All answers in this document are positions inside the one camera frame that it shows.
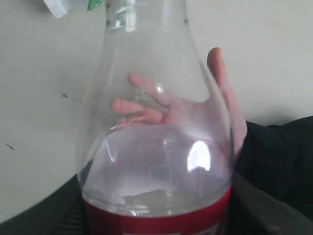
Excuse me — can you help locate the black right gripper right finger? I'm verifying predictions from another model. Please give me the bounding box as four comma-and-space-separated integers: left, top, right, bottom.
217, 171, 313, 235

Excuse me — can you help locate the clear bottle green kiwi label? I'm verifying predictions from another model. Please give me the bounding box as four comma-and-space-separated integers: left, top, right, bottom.
43, 0, 106, 19

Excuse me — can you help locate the person's open hand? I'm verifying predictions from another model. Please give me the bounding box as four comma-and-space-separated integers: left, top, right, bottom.
110, 47, 247, 160

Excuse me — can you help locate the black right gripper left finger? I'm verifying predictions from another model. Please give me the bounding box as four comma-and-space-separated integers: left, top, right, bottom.
0, 176, 89, 235

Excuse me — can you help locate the clear cola bottle red label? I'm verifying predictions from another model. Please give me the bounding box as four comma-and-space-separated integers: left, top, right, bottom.
76, 0, 234, 235

